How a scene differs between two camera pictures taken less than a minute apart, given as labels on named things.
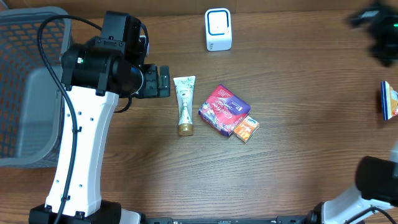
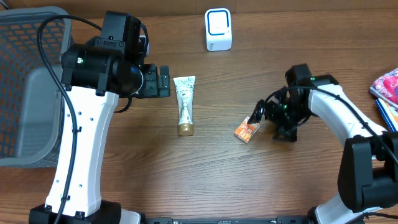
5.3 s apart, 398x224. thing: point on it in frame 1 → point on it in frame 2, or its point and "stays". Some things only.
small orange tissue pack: (245, 129) stays
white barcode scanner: (218, 28) stays
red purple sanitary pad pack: (224, 110) → (386, 88)
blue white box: (389, 101) → (389, 114)
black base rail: (277, 219) stays
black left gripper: (153, 89) stays
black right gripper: (380, 12) → (290, 131)
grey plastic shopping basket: (32, 99) stays
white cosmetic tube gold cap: (185, 89) stays
